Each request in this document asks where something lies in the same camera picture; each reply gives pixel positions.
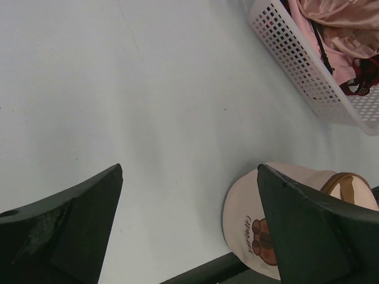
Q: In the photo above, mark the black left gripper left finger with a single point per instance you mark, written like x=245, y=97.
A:
x=62, y=238

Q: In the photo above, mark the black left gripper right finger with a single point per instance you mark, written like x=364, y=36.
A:
x=316, y=237

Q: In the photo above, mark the beige round laundry bag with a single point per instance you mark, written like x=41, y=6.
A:
x=244, y=225

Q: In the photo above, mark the dark red lace bra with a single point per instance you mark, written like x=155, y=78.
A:
x=366, y=71

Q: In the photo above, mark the pink satin garment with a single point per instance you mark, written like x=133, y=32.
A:
x=348, y=29

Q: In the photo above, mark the white plastic mesh basket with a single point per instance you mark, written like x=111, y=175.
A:
x=282, y=37

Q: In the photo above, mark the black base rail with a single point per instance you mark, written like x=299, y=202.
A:
x=215, y=271

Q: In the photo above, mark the black bra with strap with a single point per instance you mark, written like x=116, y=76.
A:
x=309, y=30

